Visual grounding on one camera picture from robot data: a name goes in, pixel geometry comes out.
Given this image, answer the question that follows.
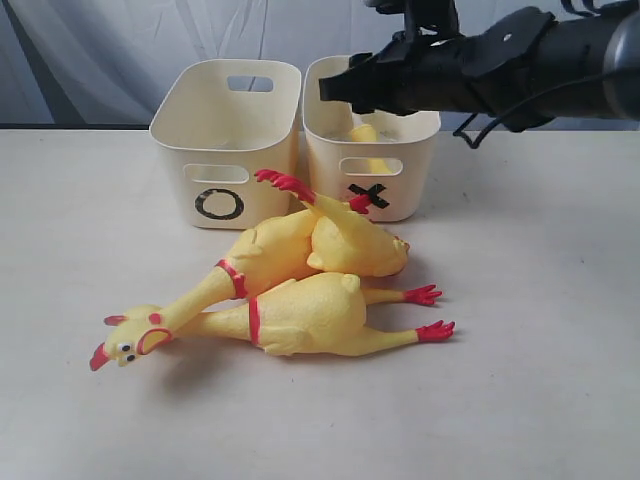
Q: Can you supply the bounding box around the white backdrop curtain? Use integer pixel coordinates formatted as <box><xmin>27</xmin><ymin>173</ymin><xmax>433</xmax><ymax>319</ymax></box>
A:
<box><xmin>0</xmin><ymin>0</ymin><xmax>640</xmax><ymax>133</ymax></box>

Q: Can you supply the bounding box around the cream bin marked X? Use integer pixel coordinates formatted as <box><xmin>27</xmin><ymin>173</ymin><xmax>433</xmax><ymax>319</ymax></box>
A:
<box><xmin>302</xmin><ymin>56</ymin><xmax>441</xmax><ymax>223</ymax></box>

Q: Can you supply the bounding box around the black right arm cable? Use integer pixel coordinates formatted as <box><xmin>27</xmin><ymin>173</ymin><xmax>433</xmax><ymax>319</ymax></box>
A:
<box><xmin>452</xmin><ymin>69</ymin><xmax>609</xmax><ymax>151</ymax></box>

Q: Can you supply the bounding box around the yellow rubber chicken with face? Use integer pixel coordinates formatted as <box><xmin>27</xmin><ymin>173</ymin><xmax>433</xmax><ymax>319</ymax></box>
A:
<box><xmin>89</xmin><ymin>168</ymin><xmax>321</xmax><ymax>373</ymax></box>

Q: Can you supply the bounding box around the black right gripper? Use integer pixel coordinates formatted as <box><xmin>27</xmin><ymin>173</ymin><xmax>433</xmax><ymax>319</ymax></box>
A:
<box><xmin>318</xmin><ymin>1</ymin><xmax>470</xmax><ymax>116</ymax></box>

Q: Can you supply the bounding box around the yellow rubber chicken front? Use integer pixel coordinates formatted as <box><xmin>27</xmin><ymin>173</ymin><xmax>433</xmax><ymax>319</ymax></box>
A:
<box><xmin>103</xmin><ymin>272</ymin><xmax>457</xmax><ymax>360</ymax></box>

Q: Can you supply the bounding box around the headless chicken with white tube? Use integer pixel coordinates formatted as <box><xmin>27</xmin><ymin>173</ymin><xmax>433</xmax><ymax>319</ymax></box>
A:
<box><xmin>348</xmin><ymin>113</ymin><xmax>392</xmax><ymax>175</ymax></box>

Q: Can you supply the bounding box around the headless yellow rubber chicken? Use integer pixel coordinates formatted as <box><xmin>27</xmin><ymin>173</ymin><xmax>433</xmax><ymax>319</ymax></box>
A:
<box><xmin>303</xmin><ymin>194</ymin><xmax>410</xmax><ymax>277</ymax></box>

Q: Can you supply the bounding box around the cream bin marked O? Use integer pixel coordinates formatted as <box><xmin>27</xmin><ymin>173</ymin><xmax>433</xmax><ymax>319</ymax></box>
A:
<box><xmin>149</xmin><ymin>59</ymin><xmax>302</xmax><ymax>230</ymax></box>

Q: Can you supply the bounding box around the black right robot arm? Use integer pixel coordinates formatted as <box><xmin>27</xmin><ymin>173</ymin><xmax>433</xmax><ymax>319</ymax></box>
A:
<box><xmin>318</xmin><ymin>1</ymin><xmax>639</xmax><ymax>132</ymax></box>

